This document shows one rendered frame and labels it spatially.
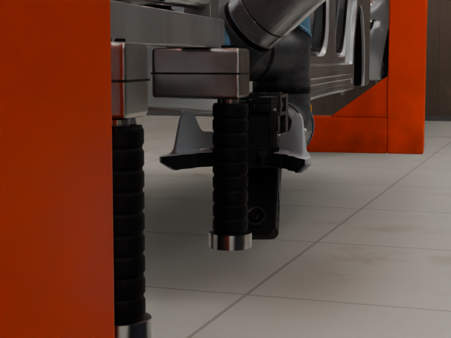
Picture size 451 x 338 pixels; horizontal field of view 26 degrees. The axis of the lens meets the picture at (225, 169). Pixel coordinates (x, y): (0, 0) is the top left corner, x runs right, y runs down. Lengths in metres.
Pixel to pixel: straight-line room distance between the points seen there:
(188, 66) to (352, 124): 3.48
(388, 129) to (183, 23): 3.58
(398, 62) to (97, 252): 4.07
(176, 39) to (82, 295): 0.52
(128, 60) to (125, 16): 0.09
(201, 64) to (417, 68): 3.47
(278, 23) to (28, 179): 0.81
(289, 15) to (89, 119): 0.76
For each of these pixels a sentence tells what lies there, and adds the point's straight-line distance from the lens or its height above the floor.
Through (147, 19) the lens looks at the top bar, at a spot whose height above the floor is 0.97.
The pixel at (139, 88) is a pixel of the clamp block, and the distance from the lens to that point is 0.65.
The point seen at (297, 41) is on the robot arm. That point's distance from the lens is 1.24.
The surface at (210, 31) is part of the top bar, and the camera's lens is 0.96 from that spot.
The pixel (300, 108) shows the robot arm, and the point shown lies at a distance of 1.25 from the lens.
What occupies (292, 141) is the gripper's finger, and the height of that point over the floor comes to 0.85.
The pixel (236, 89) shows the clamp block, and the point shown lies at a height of 0.91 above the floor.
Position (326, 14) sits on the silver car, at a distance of 5.42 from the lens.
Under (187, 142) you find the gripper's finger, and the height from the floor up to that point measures 0.85.
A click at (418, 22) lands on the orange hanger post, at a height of 1.10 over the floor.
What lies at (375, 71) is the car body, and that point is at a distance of 9.61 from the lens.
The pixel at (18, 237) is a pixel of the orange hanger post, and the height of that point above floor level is 0.89.
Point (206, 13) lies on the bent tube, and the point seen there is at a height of 0.98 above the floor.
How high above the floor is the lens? 0.94
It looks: 6 degrees down
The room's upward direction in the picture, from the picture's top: straight up
